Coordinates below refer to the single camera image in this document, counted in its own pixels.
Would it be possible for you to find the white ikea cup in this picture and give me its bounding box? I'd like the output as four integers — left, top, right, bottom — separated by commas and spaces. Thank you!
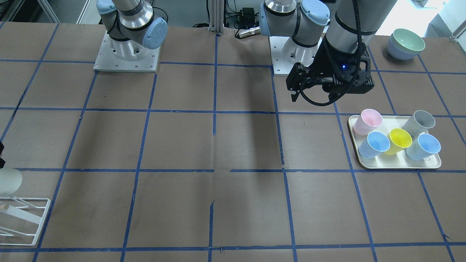
0, 166, 23, 197

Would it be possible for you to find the white wire cup rack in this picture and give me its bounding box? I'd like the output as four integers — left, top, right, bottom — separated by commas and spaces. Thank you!
1, 196, 51, 246

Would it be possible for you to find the blue bowl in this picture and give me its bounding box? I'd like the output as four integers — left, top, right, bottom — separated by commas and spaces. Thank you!
387, 36, 421, 61

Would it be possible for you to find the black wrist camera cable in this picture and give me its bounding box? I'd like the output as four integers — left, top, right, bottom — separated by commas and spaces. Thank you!
299, 0, 366, 107

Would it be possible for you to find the blue cup front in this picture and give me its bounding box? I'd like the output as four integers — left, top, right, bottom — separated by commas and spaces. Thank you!
358, 131, 391, 159

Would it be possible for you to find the yellow cup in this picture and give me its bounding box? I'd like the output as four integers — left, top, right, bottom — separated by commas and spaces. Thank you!
384, 128, 412, 155

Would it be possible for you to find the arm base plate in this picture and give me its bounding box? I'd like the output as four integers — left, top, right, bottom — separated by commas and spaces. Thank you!
94, 34, 161, 73
269, 35, 321, 76

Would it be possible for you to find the grey cup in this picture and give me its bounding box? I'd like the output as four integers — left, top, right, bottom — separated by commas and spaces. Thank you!
402, 110, 436, 138

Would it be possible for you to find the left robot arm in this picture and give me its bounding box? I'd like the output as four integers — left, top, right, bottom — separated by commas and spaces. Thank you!
258, 0, 396, 107

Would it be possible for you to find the light blue cup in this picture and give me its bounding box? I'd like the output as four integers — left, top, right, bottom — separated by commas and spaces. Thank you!
406, 133, 441, 161

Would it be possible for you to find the green bowl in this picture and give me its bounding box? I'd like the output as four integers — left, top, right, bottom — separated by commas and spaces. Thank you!
390, 28, 426, 54

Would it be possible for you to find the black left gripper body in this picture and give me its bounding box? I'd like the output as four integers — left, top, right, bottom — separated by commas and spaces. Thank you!
310, 37, 374, 94

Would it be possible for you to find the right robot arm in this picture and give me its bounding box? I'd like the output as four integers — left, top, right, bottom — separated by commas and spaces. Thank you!
1, 0, 167, 166

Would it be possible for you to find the beige tray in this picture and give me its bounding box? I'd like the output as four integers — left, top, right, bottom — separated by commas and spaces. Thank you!
347, 115, 442, 169

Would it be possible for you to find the silver flashlight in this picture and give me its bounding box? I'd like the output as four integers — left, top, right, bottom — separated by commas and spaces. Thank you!
235, 27, 261, 39

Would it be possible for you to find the pink cup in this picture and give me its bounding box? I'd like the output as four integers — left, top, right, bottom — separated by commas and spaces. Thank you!
353, 109, 383, 136

